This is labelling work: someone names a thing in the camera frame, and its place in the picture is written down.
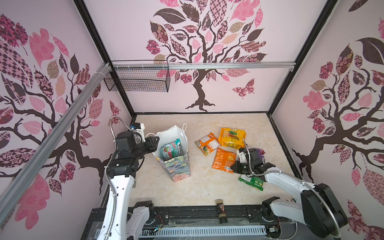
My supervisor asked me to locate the black wire basket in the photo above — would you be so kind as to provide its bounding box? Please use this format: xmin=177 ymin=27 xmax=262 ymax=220
xmin=104 ymin=60 xmax=171 ymax=93

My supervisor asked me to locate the purple snack bag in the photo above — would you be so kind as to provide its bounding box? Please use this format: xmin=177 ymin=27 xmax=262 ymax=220
xmin=257 ymin=148 xmax=266 ymax=155

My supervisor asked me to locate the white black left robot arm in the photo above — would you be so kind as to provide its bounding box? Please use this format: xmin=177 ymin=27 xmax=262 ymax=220
xmin=98 ymin=131 xmax=160 ymax=240

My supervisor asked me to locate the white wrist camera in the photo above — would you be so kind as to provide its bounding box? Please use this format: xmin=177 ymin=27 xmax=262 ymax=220
xmin=237 ymin=150 xmax=248 ymax=164
xmin=131 ymin=123 xmax=145 ymax=143

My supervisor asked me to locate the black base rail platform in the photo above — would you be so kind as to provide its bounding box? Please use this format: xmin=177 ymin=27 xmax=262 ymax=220
xmin=80 ymin=203 xmax=341 ymax=240

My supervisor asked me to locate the teal snack bag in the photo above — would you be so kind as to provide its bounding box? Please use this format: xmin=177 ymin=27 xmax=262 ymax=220
xmin=160 ymin=139 xmax=183 ymax=162

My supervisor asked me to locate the orange chips bag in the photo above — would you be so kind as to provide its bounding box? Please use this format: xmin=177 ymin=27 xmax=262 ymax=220
xmin=212 ymin=148 xmax=237 ymax=174

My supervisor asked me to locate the aluminium rail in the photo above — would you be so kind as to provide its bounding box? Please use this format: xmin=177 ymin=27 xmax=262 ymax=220
xmin=112 ymin=61 xmax=296 ymax=70
xmin=1 ymin=63 xmax=111 ymax=224

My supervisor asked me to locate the aluminium rail back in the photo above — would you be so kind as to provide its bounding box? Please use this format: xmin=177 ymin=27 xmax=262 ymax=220
xmin=112 ymin=61 xmax=296 ymax=70

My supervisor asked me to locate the small brown black bottle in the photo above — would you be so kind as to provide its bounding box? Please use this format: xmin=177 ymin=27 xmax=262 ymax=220
xmin=216 ymin=199 xmax=228 ymax=224

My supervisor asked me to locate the orange snack bag with label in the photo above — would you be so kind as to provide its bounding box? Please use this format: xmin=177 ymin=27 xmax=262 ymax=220
xmin=195 ymin=133 xmax=221 ymax=156

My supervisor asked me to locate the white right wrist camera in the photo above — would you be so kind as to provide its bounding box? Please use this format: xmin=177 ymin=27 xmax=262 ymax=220
xmin=237 ymin=150 xmax=248 ymax=164

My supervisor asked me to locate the floral paper bag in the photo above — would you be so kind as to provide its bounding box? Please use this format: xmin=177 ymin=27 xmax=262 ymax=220
xmin=147 ymin=123 xmax=191 ymax=183

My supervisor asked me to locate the yellow orange snack bag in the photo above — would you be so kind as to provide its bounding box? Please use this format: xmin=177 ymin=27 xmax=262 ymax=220
xmin=218 ymin=128 xmax=247 ymax=150

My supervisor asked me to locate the white slotted cable duct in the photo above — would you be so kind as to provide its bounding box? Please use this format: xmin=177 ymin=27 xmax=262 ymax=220
xmin=139 ymin=226 xmax=267 ymax=239

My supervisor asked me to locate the green white snack bag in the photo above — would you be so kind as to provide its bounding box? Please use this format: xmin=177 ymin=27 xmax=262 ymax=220
xmin=239 ymin=175 xmax=264 ymax=191

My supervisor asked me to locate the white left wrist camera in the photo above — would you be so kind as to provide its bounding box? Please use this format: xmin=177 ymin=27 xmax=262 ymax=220
xmin=131 ymin=123 xmax=145 ymax=143

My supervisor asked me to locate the aluminium rail left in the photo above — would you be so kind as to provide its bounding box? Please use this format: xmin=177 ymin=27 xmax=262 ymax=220
xmin=1 ymin=63 xmax=111 ymax=224

